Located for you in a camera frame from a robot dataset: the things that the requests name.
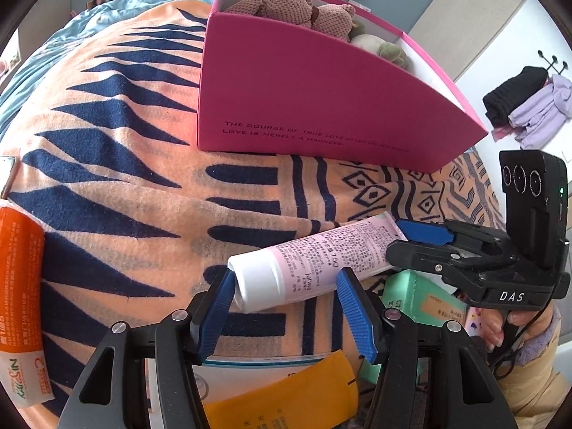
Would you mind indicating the purple hoodie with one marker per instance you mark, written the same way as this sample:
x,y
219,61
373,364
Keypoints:
x,y
545,116

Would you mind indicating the pink cardboard box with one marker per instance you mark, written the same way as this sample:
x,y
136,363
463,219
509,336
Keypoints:
x,y
313,98

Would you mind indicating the black coat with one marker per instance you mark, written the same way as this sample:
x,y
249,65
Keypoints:
x,y
514,94

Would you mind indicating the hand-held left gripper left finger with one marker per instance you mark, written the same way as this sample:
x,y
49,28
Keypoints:
x,y
216,317

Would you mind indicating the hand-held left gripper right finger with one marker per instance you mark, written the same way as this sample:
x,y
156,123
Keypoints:
x,y
357,313

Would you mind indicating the blue floral duvet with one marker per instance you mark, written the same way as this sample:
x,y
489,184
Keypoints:
x,y
67,27

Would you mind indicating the pink floral packet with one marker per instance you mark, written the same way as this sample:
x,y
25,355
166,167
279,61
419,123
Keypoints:
x,y
473,321

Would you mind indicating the orange and white packet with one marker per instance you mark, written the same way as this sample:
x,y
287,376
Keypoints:
x,y
20,277

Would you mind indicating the black wall coat hook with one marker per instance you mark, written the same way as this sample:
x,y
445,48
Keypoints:
x,y
554,60

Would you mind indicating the person's right forearm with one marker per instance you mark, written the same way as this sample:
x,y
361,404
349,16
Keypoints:
x,y
531,388

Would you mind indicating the pink garment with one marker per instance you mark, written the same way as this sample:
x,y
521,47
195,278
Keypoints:
x,y
502,133

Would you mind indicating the yellow orange pouch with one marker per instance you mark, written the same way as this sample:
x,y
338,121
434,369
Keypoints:
x,y
290,393

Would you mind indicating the green plush toy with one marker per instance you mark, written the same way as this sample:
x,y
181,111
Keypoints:
x,y
380,47

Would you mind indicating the pink knitted teddy bear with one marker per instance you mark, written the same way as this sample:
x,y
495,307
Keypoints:
x,y
290,6

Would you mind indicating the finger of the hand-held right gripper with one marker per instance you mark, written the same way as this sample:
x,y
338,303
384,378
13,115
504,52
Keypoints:
x,y
424,231
415,254

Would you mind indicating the pink cream tube white cap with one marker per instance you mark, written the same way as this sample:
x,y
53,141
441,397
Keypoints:
x,y
313,259

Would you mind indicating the green paper packet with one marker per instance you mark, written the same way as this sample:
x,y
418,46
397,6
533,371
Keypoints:
x,y
420,295

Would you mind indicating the orange patterned blanket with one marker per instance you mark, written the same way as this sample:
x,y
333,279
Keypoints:
x,y
134,187

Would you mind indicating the smartphone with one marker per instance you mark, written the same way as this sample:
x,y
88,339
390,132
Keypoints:
x,y
8,174

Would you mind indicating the person's right hand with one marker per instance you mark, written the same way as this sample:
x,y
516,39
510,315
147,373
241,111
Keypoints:
x,y
494,328

